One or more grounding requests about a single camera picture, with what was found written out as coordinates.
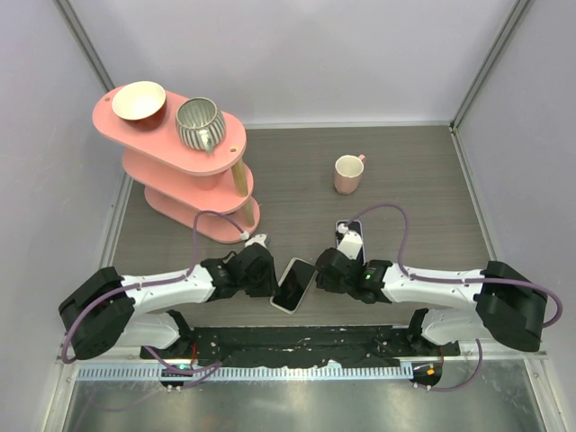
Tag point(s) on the grey striped mug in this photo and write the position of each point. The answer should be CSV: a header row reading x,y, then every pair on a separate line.
x,y
200,124

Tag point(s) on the white-edged black phone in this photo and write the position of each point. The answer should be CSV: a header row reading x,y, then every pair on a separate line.
x,y
293,285

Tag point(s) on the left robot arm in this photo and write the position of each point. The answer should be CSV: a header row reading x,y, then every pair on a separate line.
x,y
109,310

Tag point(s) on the lilac phone case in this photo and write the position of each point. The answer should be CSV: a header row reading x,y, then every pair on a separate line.
x,y
362,238

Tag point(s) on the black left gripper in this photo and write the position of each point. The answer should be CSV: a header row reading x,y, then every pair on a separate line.
x,y
270,285

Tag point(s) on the cream bowl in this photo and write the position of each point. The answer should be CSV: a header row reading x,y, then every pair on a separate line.
x,y
142,105

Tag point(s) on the white slotted cable duct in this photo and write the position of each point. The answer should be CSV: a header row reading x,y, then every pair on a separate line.
x,y
147,371

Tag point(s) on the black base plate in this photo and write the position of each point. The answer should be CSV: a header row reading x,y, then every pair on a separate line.
x,y
304,347

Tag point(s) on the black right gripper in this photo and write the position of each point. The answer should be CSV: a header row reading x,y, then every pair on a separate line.
x,y
328,285

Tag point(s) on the pink ceramic mug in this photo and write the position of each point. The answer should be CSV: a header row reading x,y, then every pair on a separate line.
x,y
348,173

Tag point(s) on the pink tiered wooden shelf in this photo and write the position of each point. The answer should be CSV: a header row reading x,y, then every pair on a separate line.
x,y
179,181

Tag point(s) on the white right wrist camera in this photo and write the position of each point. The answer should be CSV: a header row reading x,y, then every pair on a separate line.
x,y
351,243

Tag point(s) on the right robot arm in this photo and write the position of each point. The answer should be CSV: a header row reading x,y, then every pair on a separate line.
x,y
496,302

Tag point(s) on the dark blue phone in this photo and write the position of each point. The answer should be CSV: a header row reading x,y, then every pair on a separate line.
x,y
357,229

